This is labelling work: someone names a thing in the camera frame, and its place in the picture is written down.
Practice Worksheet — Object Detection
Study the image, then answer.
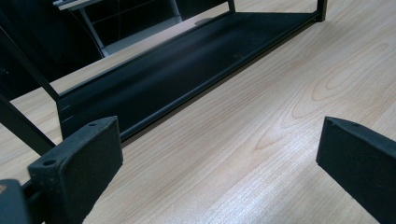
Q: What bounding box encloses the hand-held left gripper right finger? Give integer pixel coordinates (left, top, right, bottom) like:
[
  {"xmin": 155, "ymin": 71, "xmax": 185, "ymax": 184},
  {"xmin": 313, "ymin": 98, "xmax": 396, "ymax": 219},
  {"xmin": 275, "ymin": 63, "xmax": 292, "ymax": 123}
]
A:
[{"xmin": 315, "ymin": 116, "xmax": 396, "ymax": 224}]

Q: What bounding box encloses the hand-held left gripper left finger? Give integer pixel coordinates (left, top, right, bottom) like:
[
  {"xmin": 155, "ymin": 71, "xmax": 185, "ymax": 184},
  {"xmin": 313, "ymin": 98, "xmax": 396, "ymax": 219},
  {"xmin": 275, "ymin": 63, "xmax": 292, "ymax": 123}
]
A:
[{"xmin": 27, "ymin": 116, "xmax": 124, "ymax": 224}]

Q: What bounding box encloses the black metal two-tier rack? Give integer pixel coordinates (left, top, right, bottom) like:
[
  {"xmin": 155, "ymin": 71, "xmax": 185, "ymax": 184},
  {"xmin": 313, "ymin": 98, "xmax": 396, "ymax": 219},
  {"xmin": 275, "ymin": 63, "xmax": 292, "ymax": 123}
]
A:
[{"xmin": 0, "ymin": 0, "xmax": 329, "ymax": 157}]

